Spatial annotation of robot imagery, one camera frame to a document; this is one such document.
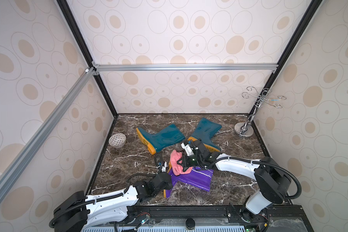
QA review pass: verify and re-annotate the black corner frame post left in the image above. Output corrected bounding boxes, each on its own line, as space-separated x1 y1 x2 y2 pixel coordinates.
56 0 119 118

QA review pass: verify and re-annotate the teal rubber boot right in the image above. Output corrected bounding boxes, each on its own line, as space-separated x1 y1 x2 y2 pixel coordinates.
188 118 222 152

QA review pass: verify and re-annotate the purple rubber boot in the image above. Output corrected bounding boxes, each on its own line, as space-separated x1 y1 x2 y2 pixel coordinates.
168 164 214 191

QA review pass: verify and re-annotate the diagonal aluminium rail left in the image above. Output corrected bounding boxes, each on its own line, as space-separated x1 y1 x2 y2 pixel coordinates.
0 67 96 203

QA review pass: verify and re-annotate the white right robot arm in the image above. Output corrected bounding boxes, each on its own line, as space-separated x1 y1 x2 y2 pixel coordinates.
177 140 302 221

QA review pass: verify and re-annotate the patterned black white bowl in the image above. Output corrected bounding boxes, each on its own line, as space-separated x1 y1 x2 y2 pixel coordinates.
108 133 127 148

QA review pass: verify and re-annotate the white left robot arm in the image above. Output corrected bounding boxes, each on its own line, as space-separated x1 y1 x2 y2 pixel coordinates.
49 172 173 232

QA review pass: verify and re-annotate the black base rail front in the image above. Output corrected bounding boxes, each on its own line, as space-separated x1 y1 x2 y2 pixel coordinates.
123 205 309 225

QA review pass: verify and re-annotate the horizontal aluminium rail back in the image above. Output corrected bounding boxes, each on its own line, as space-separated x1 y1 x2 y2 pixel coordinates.
95 63 278 72

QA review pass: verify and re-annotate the black corner frame post right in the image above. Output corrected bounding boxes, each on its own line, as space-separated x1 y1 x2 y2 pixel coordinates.
249 1 323 116

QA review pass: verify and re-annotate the chrome mug tree stand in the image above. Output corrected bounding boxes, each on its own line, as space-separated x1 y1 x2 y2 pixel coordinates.
234 86 287 138

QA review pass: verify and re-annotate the teal rubber boot left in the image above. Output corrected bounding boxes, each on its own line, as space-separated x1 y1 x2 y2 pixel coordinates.
136 124 185 155

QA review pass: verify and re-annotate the pink microfiber cloth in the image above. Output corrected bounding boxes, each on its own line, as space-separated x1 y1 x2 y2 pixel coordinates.
170 150 192 176

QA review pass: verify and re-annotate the black corner frame post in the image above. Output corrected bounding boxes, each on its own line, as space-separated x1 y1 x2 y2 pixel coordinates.
249 1 323 116
56 0 119 118

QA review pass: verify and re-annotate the teal rubber boot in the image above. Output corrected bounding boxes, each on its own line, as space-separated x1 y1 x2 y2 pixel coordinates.
188 118 222 152
136 124 185 155

